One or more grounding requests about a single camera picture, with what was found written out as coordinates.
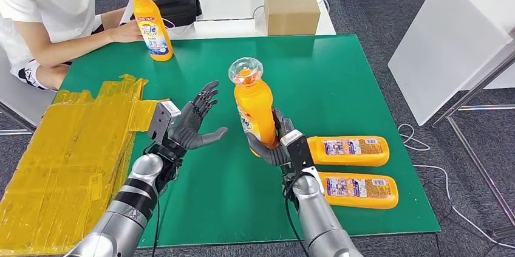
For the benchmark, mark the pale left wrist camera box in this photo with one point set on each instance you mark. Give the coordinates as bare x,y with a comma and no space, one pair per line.
161,120

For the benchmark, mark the orange detergent bottle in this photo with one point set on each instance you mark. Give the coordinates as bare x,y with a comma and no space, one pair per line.
374,203
155,25
255,106
346,160

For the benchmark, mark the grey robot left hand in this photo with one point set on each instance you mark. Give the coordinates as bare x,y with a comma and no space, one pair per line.
189,130

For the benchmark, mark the person's right forearm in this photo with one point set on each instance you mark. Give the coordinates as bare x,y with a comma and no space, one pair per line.
76,50

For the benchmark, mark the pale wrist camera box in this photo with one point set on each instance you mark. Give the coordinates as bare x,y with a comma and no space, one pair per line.
297,150
161,120

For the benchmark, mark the brown cardboard box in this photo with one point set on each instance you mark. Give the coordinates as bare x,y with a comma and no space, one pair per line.
291,10

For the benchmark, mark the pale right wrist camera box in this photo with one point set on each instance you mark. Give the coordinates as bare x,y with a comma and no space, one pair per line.
297,150

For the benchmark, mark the person's right hand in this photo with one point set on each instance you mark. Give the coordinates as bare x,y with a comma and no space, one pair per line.
125,31

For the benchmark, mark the grey bench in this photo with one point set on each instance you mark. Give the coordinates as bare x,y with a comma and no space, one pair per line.
20,102

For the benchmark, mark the yellow taped cardboard sheet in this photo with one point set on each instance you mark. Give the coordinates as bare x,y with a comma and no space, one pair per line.
60,166

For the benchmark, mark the green table mat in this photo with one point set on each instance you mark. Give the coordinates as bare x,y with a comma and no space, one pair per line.
322,78

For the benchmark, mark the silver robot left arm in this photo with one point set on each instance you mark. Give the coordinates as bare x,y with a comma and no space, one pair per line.
128,211

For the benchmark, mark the white thin panel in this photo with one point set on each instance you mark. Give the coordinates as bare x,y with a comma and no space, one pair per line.
128,9

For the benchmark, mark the black carry bag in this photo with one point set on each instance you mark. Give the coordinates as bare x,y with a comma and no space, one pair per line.
181,10

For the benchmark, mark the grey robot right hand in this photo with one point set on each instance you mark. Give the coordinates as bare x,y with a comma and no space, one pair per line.
271,156

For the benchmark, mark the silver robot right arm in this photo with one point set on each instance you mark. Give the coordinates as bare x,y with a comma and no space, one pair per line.
322,223

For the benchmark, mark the large white table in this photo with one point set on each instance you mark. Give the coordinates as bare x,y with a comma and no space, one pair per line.
446,46

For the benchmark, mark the metal stand frame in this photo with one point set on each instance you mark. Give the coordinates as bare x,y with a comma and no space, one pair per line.
474,158

